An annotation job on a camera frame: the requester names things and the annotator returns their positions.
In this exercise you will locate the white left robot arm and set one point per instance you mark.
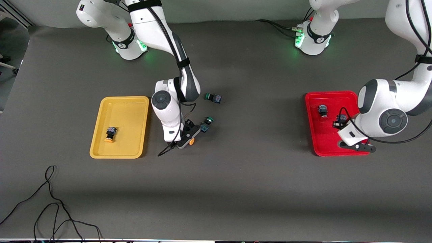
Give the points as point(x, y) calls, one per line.
point(391, 101)

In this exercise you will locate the green push button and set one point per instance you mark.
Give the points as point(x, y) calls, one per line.
point(213, 98)
point(206, 125)

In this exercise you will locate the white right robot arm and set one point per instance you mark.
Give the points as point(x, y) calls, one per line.
point(148, 27)

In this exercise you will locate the red push button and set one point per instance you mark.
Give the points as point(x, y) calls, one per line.
point(343, 117)
point(323, 111)

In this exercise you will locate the aluminium frame rail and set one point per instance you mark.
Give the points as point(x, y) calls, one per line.
point(17, 13)

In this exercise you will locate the black chair base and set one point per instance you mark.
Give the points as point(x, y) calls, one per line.
point(8, 64)

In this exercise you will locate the yellow plastic tray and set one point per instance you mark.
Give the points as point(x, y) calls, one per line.
point(119, 127)

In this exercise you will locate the red plastic tray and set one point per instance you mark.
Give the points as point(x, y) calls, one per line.
point(324, 135)

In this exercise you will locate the dark grey table cloth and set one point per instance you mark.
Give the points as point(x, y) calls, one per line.
point(216, 189)

